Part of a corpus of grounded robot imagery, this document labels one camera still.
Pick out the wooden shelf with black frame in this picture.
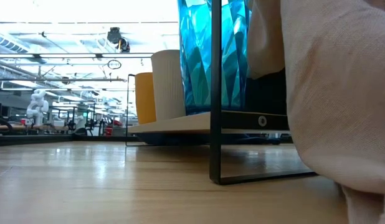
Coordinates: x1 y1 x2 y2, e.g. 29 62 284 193
125 0 318 186

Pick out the orange plastic cup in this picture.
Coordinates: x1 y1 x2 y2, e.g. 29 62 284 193
135 72 158 125

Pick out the teal faceted plastic tumbler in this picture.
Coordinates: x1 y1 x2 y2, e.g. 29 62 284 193
177 0 252 115

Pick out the pale pink cloth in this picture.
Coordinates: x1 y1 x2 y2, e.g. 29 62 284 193
247 0 385 224

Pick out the black overhead camera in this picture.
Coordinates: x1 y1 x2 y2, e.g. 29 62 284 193
106 27 131 53

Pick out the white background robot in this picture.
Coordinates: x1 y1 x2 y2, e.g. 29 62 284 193
26 89 50 127

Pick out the beige ribbed cup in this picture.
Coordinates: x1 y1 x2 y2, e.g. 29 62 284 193
150 49 186 121

